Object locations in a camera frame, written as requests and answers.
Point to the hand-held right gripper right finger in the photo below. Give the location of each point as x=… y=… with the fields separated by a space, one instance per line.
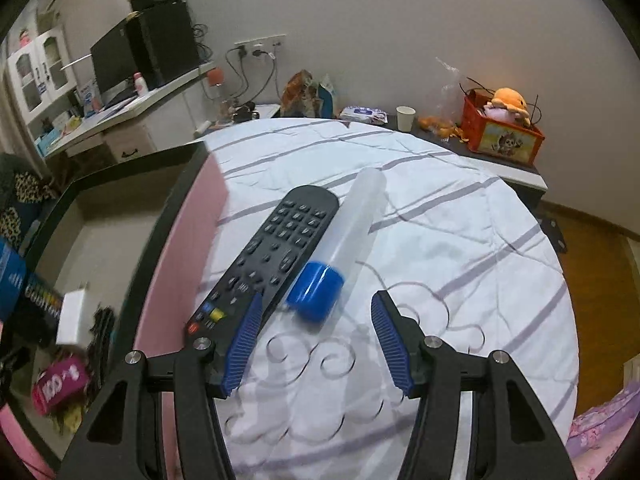
x=392 y=345

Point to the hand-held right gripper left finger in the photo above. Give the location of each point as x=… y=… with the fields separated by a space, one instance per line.
x=245 y=340

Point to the black remote control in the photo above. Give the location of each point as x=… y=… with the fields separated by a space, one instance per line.
x=280 y=240

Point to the pink storage box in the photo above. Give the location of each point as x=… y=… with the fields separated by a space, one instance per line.
x=185 y=240

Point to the clear tube with blue cap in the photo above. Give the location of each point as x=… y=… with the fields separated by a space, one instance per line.
x=350 y=230

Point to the black comb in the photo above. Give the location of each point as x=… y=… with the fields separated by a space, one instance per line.
x=102 y=330

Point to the white striped quilt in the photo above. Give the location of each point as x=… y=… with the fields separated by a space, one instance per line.
x=450 y=260

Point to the small white box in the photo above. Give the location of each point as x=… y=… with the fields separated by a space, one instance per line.
x=71 y=317

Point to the black bathroom scale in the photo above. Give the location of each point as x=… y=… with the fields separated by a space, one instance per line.
x=554 y=235

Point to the black printed box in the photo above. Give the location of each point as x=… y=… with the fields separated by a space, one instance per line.
x=42 y=305

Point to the bedside table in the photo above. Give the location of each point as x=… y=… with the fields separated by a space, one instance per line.
x=520 y=175

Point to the orange peels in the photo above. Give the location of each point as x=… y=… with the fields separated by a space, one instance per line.
x=440 y=127

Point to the purple floral pillow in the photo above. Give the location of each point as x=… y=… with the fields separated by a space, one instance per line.
x=605 y=420

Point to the white paper cup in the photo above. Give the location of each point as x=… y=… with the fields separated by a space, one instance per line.
x=406 y=119

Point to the red printed storage crate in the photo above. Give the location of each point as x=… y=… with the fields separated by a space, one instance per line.
x=500 y=140

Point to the wet wipes pack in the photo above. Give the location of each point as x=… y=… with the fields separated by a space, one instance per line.
x=364 y=115

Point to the blue cardboard box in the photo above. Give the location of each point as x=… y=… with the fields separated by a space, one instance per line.
x=10 y=275

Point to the pink blanket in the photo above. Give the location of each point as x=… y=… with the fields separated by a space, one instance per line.
x=20 y=442

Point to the white desk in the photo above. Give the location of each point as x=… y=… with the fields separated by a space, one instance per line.
x=150 y=110

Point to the red-capped bottle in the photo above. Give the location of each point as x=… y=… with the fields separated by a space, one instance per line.
x=217 y=92

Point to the orange snack bag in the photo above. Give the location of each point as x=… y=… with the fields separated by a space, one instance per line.
x=300 y=95

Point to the blue and white bag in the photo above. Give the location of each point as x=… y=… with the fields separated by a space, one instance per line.
x=326 y=100

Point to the clear plastic bag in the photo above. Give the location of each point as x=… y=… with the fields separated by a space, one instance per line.
x=450 y=90

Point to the leopard print cloth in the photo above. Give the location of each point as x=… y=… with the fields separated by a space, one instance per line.
x=25 y=195

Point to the orange plush toy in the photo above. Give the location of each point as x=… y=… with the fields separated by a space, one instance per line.
x=510 y=100

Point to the pink bottle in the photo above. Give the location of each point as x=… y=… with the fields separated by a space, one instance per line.
x=140 y=85

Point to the light blue tissue box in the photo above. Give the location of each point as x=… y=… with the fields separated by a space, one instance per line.
x=48 y=141

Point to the blue and white carton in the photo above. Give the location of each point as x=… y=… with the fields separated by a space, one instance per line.
x=90 y=96

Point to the black computer tower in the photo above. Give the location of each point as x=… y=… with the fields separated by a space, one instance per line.
x=165 y=45

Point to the black computer monitor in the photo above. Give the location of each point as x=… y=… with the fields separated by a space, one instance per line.
x=112 y=62

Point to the white glass-door cabinet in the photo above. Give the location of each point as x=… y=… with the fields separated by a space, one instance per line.
x=35 y=75

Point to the white wall power strip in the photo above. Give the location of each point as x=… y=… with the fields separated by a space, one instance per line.
x=260 y=45

